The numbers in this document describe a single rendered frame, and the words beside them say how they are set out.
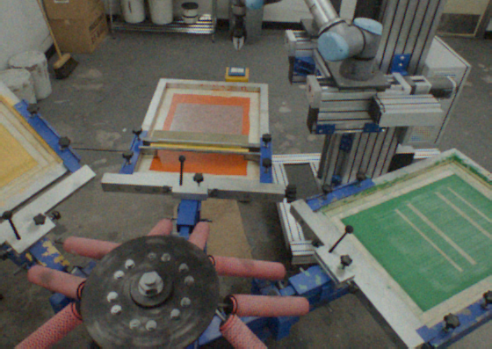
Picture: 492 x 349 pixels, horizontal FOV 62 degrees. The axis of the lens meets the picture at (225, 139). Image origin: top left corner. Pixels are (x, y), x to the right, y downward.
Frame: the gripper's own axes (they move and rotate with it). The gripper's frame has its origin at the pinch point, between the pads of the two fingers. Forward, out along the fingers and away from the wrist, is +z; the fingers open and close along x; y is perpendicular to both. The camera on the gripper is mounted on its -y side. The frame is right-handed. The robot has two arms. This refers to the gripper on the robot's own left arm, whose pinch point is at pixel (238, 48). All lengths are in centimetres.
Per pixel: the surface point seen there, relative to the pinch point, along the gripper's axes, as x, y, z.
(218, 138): 5, -76, 4
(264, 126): -15, -56, 11
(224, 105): 4.9, -34.7, 14.7
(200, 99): 17.6, -30.9, 14.7
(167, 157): 26, -78, 15
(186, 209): 12, -115, 6
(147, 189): 29, -104, 8
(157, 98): 39, -37, 11
